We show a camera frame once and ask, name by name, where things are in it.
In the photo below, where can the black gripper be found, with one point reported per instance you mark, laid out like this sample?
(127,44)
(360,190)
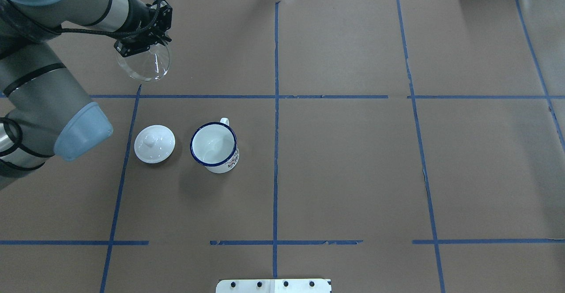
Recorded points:
(140,13)

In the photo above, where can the clear glass funnel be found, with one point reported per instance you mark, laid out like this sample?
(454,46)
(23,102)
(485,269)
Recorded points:
(148,66)

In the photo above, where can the white mug lid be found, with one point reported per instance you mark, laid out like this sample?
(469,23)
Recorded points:
(154,144)

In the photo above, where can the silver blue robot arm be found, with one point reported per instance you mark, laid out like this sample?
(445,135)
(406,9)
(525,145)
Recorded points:
(52,114)

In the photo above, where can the white enamel mug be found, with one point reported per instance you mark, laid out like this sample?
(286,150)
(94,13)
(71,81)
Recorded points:
(214,145)

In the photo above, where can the white camera pedestal column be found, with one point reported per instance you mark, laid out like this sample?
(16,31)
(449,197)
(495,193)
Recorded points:
(293,285)

